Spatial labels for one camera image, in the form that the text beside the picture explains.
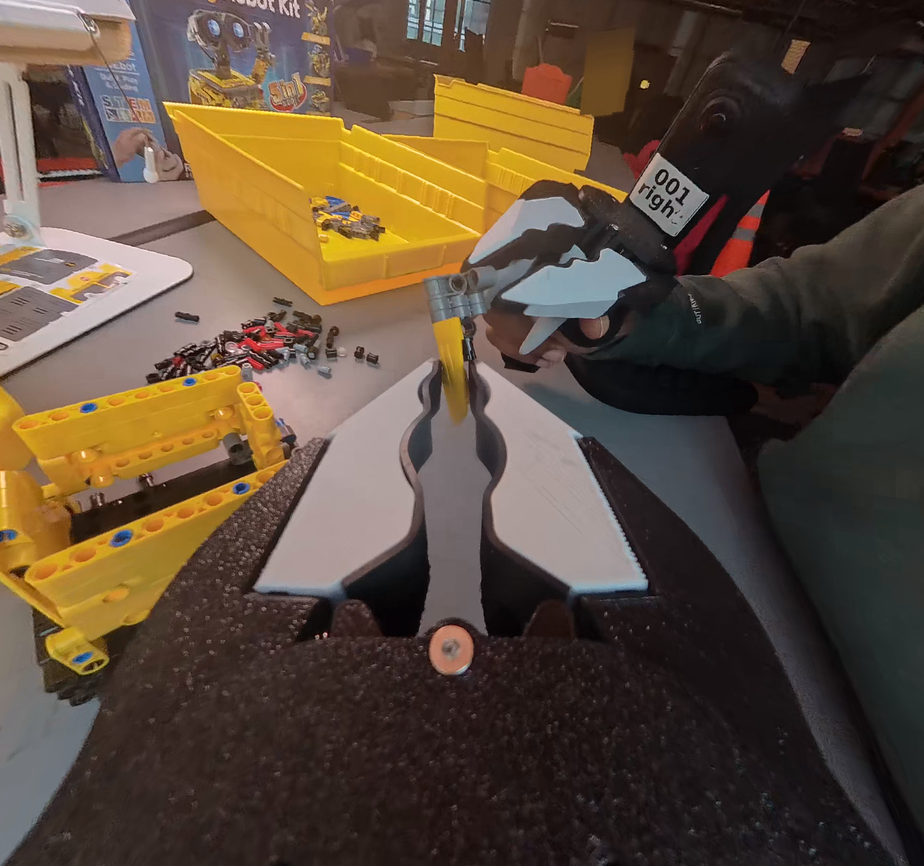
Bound yellow plastic bin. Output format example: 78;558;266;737
383;131;629;232
165;101;499;306
433;74;595;176

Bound window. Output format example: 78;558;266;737
406;0;496;51

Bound person's right hand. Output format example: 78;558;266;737
482;302;630;370

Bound yellow lego blade with connector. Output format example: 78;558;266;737
423;268;495;425

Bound robot kit box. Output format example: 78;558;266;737
68;0;336;181

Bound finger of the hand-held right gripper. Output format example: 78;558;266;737
485;242;648;322
462;182;600;290

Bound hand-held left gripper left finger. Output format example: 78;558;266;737
254;359;443;625

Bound white book stand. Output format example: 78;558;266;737
0;0;194;378

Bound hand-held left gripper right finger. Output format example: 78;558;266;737
468;359;651;625

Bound sticker sheet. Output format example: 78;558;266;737
0;245;137;351

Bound person's green sweater torso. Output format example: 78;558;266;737
758;306;924;816

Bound pile of small lego pins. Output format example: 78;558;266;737
144;294;382;385

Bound yellow black lego robot model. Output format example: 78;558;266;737
0;364;297;708

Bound loose blue grey lego parts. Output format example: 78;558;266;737
309;195;391;242

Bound person's right forearm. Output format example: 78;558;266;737
577;184;924;420

